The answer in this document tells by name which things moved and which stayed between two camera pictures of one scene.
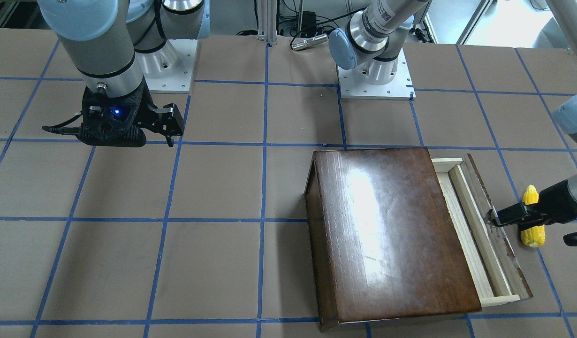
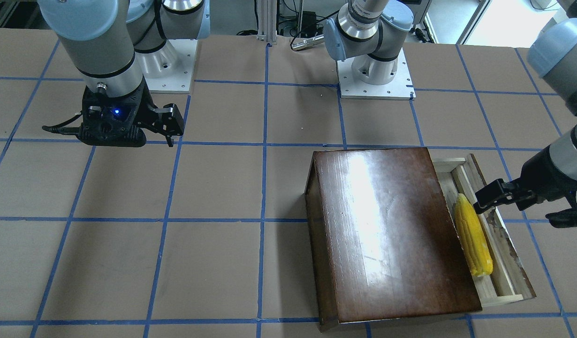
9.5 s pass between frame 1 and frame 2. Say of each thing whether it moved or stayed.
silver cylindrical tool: stayed
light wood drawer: stayed
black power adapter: stayed
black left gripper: moved
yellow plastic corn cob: moved
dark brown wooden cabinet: stayed
